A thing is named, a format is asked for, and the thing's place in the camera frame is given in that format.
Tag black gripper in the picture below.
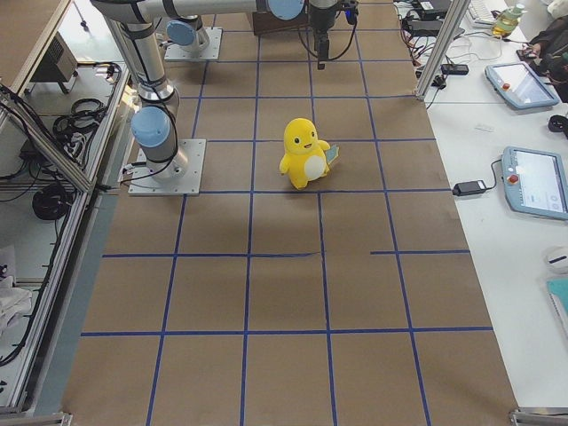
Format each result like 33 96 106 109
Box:
307 0 359 70

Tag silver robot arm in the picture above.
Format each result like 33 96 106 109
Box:
91 1 359 184
166 15 209 53

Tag yellow plush dinosaur toy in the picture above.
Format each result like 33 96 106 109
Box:
279 118 339 190

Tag green drink bottle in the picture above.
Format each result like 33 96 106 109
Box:
491 4 525 39

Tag far blue teach pendant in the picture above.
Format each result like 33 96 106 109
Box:
485 62 560 110

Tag blue teach pendant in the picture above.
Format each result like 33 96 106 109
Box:
501 146 567 221
485 62 560 110

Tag black power adapter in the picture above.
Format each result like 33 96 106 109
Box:
452 179 488 197

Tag near blue teach pendant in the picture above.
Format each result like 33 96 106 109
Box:
501 146 567 221

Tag brown paper table cover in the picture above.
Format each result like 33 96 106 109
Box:
61 1 516 425

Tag white crumpled cloth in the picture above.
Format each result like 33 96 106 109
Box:
0 244 33 343

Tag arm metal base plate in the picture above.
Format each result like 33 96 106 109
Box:
128 138 206 196
164 27 223 62

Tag aluminium frame post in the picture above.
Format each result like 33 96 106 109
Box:
414 0 469 100

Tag coiled black cables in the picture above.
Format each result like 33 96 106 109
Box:
51 98 110 142

